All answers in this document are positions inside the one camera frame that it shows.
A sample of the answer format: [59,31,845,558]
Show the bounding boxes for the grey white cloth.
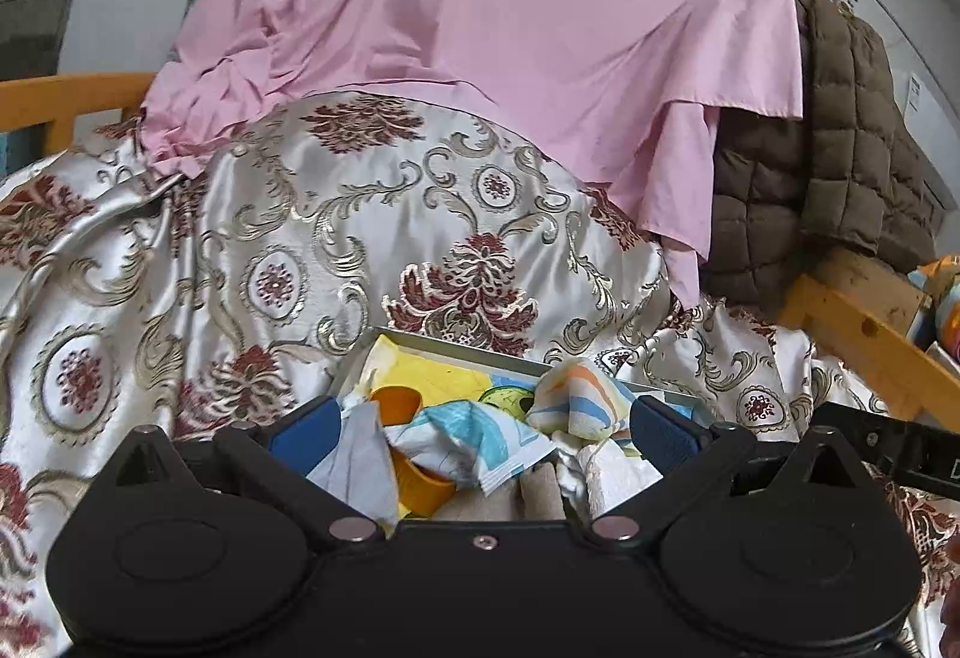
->
[306,401,400,533]

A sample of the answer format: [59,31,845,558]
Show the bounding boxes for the white blue plastic bag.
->
[409,401,555,495]

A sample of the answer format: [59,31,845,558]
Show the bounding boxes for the striped pastel cloth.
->
[526,357,636,443]

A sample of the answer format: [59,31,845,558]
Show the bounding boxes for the colourful striped blanket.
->
[908,255,960,360]

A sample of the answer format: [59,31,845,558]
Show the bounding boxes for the grey tray with cartoon print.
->
[332,331,695,521]

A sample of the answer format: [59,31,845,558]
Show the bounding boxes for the cardboard box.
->
[812,247,932,337]

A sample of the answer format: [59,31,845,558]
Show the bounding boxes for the silver floral satin cover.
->
[0,87,960,658]

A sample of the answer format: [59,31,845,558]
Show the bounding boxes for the brown quilted jacket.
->
[700,0,934,315]

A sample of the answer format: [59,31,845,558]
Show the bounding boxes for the white air conditioner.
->
[893,70,958,211]

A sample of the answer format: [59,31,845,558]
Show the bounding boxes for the pink hanging sheet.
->
[142,0,802,307]

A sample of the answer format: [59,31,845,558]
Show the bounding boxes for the wooden bed frame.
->
[2,73,958,432]

